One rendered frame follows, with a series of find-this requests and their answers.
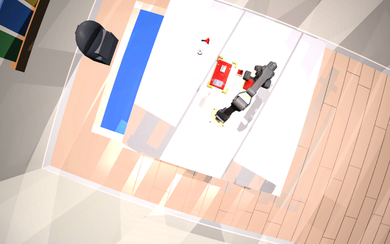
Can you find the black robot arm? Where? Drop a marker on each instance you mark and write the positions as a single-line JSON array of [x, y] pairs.
[[238, 104]]

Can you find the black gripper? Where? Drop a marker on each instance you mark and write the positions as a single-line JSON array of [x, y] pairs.
[[247, 76]]

